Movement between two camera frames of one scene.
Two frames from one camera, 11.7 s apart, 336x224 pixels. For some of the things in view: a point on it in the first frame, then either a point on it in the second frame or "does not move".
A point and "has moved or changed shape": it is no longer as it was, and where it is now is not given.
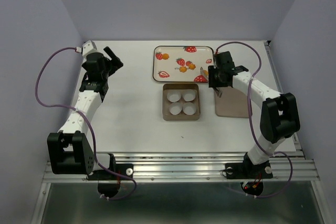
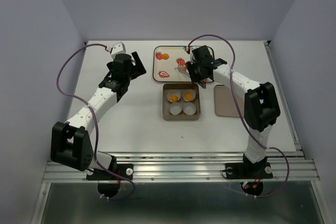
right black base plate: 248,170 does not move
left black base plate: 108,184 does not move
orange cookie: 165,56 does not move
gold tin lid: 230,102 does not move
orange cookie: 191,66 has moved or changed shape
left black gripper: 116,63 to 140,69
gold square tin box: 180,102 does not move
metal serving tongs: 219,91 to 202,83
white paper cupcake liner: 189,108 does not move
